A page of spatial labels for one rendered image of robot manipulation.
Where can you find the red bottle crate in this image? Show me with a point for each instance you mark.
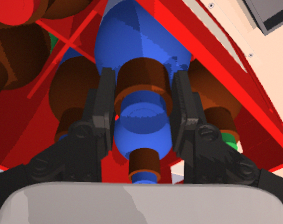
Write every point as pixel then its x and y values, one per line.
pixel 28 126

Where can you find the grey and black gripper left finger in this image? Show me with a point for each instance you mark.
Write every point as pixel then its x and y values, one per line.
pixel 88 139

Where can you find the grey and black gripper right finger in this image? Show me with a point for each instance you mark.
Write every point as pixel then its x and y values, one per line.
pixel 207 158

